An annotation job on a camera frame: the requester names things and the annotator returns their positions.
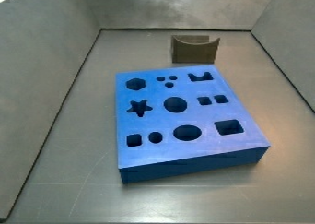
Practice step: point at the blue shape sorter board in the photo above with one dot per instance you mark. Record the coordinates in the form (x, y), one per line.
(182, 124)

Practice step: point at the black curved holder stand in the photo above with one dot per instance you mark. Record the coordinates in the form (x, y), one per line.
(194, 49)

